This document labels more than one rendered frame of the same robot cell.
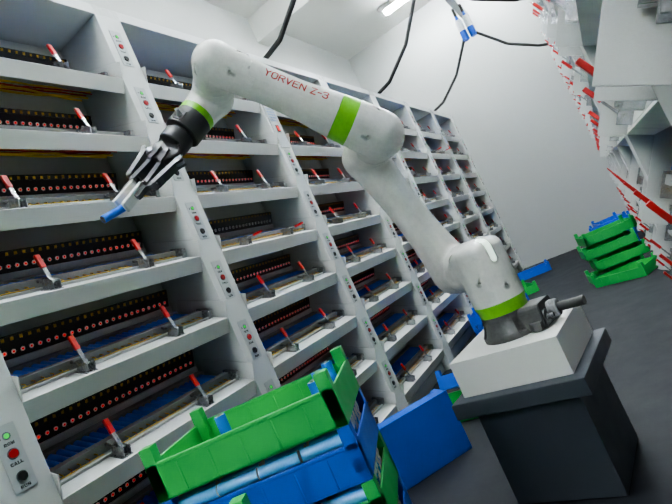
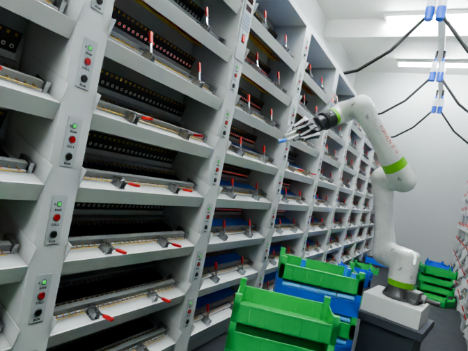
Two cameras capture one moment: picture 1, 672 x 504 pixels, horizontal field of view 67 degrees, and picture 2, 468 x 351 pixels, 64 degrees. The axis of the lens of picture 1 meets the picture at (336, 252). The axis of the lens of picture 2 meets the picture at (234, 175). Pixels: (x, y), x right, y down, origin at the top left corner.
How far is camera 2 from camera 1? 0.88 m
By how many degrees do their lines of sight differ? 3
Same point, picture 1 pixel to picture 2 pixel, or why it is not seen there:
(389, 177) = (389, 196)
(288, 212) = (306, 161)
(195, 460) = (300, 271)
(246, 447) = (321, 280)
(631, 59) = not seen: outside the picture
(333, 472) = (345, 307)
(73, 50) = (282, 32)
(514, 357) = (396, 308)
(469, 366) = (372, 298)
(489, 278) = (406, 269)
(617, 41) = not seen: outside the picture
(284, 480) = not seen: hidden behind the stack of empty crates
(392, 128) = (412, 183)
